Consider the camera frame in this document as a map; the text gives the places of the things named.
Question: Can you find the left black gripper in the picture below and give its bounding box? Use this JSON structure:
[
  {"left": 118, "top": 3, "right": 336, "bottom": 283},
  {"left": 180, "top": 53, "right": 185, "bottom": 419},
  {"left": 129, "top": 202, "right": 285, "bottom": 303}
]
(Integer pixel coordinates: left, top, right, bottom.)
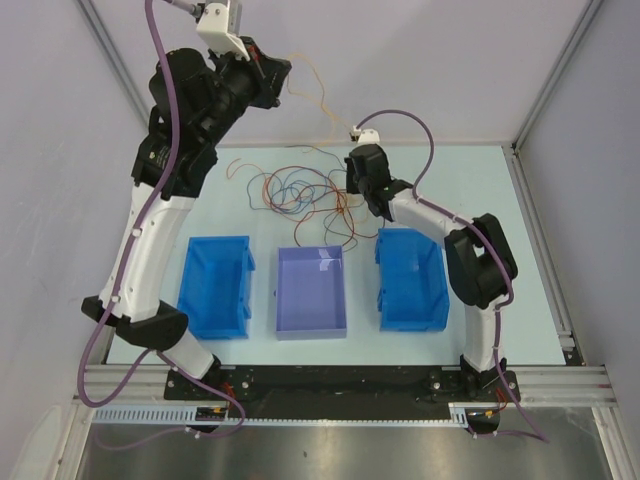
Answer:
[{"left": 197, "top": 35, "right": 291, "bottom": 148}]

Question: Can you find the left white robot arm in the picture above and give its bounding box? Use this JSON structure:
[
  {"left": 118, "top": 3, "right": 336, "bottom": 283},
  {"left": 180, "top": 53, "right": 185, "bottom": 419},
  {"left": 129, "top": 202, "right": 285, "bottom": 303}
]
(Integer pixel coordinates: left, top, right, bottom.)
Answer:
[{"left": 81, "top": 44, "right": 292, "bottom": 400}]

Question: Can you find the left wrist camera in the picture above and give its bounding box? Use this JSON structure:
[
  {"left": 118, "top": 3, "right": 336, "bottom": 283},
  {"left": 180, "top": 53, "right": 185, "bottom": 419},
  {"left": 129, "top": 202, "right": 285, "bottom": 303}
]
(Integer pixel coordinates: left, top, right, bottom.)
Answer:
[{"left": 196, "top": 0, "right": 247, "bottom": 58}]

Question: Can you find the blue bin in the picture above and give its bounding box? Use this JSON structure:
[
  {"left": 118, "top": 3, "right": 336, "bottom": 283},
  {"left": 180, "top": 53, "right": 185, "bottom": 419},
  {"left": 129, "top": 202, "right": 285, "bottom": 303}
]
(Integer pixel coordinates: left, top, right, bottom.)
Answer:
[
  {"left": 177, "top": 236, "right": 256, "bottom": 340},
  {"left": 375, "top": 228, "right": 450, "bottom": 332}
]

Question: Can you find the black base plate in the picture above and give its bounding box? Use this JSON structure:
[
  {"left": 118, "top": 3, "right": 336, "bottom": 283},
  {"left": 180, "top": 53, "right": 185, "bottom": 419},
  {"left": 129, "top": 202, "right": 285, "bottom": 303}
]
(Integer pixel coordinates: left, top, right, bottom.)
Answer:
[{"left": 163, "top": 365, "right": 521, "bottom": 426}]

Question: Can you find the slotted cable duct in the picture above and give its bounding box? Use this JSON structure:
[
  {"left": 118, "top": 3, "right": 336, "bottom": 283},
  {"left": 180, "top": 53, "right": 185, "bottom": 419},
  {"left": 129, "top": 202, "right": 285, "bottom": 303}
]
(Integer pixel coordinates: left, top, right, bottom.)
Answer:
[{"left": 93, "top": 404, "right": 488, "bottom": 428}]

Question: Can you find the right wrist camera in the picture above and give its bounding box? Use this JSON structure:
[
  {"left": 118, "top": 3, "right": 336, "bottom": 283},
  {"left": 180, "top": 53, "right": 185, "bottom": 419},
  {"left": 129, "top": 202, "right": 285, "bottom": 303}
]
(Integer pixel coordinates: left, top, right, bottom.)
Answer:
[{"left": 349, "top": 126, "right": 380, "bottom": 145}]

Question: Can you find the right blue bin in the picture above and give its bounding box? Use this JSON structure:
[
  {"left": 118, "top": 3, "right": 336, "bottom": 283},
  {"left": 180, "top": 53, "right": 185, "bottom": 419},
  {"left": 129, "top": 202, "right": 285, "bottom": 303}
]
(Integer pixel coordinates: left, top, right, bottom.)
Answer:
[{"left": 375, "top": 228, "right": 450, "bottom": 332}]

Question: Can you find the left blue bin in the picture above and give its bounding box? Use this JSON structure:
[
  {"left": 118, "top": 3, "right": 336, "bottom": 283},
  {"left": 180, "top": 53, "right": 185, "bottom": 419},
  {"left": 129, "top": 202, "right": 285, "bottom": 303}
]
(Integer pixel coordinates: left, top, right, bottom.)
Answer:
[{"left": 177, "top": 236, "right": 256, "bottom": 340}]

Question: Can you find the orange red wire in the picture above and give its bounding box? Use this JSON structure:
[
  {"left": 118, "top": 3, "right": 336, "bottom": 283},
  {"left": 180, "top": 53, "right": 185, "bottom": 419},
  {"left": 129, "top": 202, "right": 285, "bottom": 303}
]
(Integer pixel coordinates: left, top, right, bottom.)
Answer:
[{"left": 225, "top": 157, "right": 266, "bottom": 179}]

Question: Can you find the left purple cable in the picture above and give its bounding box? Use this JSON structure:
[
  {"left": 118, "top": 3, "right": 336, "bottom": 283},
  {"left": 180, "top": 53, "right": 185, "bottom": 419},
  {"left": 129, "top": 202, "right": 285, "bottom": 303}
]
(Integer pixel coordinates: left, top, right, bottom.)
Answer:
[{"left": 77, "top": 0, "right": 249, "bottom": 449}]

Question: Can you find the grey wire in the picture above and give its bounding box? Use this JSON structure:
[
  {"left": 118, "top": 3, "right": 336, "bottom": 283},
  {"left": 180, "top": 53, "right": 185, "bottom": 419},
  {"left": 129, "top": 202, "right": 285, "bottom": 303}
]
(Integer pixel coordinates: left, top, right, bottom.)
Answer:
[{"left": 284, "top": 144, "right": 351, "bottom": 174}]

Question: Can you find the blue wire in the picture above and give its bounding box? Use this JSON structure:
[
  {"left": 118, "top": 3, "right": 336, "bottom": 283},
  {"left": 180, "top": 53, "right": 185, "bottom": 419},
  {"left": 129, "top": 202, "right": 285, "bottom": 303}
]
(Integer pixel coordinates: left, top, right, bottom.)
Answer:
[{"left": 246, "top": 167, "right": 346, "bottom": 224}]

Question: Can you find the dark red wire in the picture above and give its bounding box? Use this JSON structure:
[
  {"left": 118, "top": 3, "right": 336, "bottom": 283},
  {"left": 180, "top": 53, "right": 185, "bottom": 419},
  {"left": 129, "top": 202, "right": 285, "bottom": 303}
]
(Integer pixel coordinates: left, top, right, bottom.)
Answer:
[{"left": 264, "top": 167, "right": 381, "bottom": 256}]

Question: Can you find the middle purple tray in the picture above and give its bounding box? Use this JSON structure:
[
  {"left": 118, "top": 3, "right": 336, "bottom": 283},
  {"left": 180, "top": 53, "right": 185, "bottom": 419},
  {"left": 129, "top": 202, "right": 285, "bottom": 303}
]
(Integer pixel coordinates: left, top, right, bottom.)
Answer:
[{"left": 275, "top": 245, "right": 347, "bottom": 341}]

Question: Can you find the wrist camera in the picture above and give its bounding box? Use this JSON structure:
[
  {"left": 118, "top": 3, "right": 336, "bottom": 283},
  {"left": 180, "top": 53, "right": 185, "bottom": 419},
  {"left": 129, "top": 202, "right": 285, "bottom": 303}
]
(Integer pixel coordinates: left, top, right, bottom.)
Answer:
[
  {"left": 349, "top": 126, "right": 380, "bottom": 145},
  {"left": 196, "top": 0, "right": 247, "bottom": 58}
]

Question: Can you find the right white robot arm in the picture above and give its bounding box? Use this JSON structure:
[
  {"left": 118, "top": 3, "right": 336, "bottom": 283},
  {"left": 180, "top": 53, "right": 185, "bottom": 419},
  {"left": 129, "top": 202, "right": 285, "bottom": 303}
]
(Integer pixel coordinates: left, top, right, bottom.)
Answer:
[{"left": 345, "top": 144, "right": 518, "bottom": 401}]

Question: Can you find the yellow orange wire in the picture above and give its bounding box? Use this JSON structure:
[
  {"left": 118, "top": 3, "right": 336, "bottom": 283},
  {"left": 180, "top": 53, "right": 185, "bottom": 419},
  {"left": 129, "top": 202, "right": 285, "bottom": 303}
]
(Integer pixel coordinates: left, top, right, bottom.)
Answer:
[{"left": 285, "top": 53, "right": 357, "bottom": 149}]

